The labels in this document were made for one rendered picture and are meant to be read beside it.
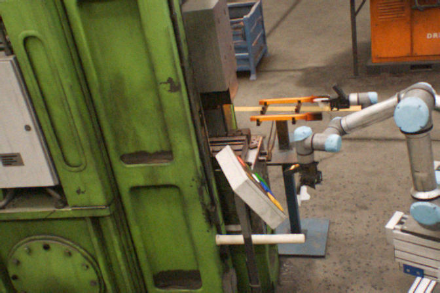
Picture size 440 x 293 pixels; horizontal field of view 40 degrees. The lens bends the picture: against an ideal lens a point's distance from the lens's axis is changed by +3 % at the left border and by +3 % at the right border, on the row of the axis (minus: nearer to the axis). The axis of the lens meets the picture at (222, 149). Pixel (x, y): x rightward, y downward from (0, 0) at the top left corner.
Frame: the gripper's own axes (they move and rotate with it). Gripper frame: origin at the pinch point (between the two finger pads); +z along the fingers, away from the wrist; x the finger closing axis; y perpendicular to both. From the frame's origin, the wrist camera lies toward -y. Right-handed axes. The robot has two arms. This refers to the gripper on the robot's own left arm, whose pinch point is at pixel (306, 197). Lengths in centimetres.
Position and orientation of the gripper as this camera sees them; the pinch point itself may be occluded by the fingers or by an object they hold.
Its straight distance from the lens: 270.9
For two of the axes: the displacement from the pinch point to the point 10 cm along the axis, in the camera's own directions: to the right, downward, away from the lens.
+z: 1.7, 8.8, 4.5
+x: 5.8, -4.6, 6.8
